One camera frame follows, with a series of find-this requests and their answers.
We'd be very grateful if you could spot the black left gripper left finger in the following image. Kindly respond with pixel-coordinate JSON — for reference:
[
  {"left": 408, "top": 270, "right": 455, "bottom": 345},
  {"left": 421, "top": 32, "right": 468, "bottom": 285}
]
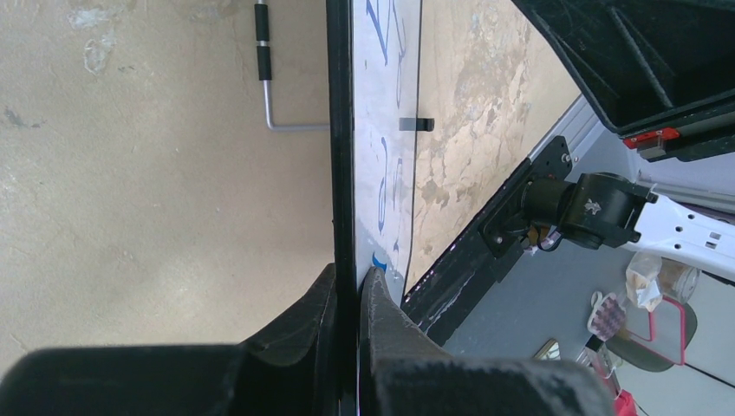
[{"left": 1, "top": 264, "right": 336, "bottom": 415}]

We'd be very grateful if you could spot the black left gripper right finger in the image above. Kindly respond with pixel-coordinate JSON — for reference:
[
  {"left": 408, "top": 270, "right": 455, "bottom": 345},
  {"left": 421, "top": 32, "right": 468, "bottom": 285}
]
[{"left": 358, "top": 266, "right": 615, "bottom": 415}]

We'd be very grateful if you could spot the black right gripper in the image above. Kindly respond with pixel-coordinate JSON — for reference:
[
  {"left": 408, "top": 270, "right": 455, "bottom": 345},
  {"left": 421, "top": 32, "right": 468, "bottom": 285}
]
[{"left": 514, "top": 0, "right": 734, "bottom": 162}]

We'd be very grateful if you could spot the black framed whiteboard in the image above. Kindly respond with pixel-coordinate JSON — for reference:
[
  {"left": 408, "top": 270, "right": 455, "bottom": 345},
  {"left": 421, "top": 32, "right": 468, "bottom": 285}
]
[{"left": 326, "top": 1, "right": 423, "bottom": 415}]

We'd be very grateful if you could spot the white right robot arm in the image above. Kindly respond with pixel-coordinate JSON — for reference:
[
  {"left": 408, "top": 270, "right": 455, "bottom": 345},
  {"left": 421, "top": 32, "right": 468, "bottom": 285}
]
[{"left": 517, "top": 1, "right": 734, "bottom": 277}]

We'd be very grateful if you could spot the black base beam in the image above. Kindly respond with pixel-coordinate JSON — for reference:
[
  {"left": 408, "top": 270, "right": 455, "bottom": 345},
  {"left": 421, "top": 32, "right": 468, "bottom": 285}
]
[{"left": 402, "top": 135, "right": 573, "bottom": 346}]

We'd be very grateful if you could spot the patterned phone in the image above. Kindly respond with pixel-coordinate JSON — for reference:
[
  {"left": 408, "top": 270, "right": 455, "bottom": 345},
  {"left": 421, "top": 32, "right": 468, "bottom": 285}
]
[{"left": 534, "top": 338, "right": 561, "bottom": 361}]

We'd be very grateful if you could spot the purple patterned cloth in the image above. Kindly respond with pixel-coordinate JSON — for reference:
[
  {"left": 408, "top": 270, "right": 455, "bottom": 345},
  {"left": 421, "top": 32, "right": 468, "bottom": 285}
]
[{"left": 586, "top": 291, "right": 626, "bottom": 342}]

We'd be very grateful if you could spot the pink 3d printed part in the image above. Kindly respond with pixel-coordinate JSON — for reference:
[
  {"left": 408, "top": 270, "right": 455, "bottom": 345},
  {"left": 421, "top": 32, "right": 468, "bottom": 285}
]
[{"left": 614, "top": 390, "right": 638, "bottom": 416}]

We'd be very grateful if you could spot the clear jar labelled clean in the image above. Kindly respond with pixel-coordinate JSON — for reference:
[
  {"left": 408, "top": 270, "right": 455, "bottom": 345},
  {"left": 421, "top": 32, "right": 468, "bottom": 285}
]
[{"left": 658, "top": 258, "right": 701, "bottom": 304}]

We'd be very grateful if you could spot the pink framed tablet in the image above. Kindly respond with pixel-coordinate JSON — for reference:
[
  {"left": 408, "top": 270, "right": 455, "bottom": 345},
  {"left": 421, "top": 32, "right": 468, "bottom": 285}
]
[{"left": 620, "top": 297, "right": 699, "bottom": 373}]

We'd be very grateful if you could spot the aluminium frame rail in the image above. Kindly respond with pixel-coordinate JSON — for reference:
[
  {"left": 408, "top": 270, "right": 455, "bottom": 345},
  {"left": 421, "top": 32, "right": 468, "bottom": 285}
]
[{"left": 529, "top": 95, "right": 606, "bottom": 166}]

